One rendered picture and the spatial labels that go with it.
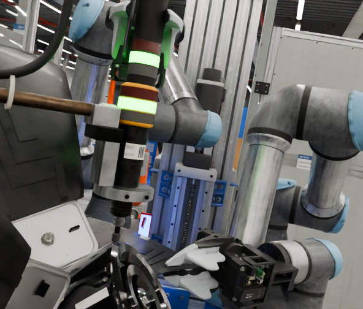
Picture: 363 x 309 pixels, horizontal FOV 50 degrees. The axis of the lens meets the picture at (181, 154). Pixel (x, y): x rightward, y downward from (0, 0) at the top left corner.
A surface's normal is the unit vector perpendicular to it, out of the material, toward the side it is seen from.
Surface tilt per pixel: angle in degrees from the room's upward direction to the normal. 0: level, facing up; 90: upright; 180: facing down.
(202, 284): 10
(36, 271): 94
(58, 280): 94
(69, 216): 53
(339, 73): 91
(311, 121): 110
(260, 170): 72
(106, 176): 90
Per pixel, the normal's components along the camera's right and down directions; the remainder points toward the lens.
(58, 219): 0.40, -0.48
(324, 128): -0.39, 0.48
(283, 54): -0.04, 0.07
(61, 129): 0.56, -0.58
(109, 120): 0.54, 0.16
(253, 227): 0.13, -0.18
